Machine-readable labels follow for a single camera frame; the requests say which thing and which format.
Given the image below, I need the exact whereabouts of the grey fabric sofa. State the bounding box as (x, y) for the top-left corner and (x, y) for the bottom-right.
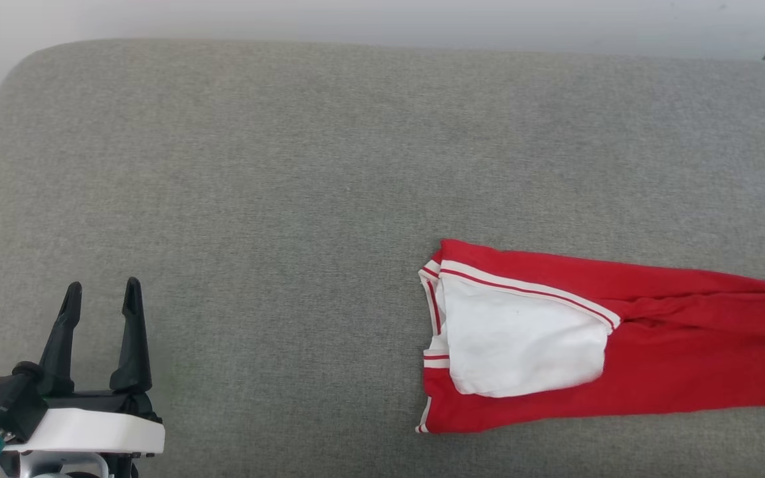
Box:
(0, 39), (765, 478)

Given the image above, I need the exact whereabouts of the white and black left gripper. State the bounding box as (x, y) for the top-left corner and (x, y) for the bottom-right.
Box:
(3, 277), (165, 478)

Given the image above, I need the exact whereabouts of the red and white jersey garment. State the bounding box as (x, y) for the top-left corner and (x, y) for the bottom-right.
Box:
(416, 239), (765, 434)

